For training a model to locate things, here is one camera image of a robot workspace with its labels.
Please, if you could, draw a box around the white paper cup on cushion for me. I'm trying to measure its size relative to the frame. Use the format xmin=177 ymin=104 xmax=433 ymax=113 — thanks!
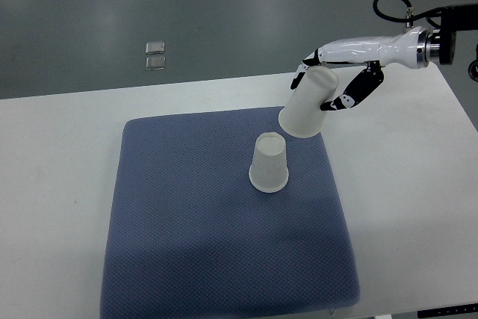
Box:
xmin=249 ymin=132 xmax=289 ymax=193

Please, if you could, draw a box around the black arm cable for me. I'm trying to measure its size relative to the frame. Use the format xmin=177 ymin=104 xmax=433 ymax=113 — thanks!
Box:
xmin=373 ymin=0 xmax=445 ymax=29

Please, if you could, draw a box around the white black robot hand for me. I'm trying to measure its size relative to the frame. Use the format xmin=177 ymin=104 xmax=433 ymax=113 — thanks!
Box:
xmin=290 ymin=26 xmax=428 ymax=111

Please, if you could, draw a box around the white paper cup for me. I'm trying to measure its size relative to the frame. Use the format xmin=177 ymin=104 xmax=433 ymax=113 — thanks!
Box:
xmin=249 ymin=132 xmax=289 ymax=193
xmin=279 ymin=66 xmax=339 ymax=138

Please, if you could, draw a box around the upper metal floor plate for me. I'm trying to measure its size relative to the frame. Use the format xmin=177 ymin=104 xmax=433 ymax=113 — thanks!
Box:
xmin=145 ymin=40 xmax=165 ymax=55

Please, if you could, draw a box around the blue fabric cushion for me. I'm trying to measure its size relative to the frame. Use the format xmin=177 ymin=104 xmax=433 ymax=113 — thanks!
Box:
xmin=100 ymin=107 xmax=360 ymax=318

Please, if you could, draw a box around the black table control panel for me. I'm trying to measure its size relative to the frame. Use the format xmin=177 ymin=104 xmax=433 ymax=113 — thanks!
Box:
xmin=417 ymin=303 xmax=477 ymax=318

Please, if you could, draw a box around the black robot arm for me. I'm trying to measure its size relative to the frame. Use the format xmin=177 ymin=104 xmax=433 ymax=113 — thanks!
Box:
xmin=291 ymin=4 xmax=477 ymax=111

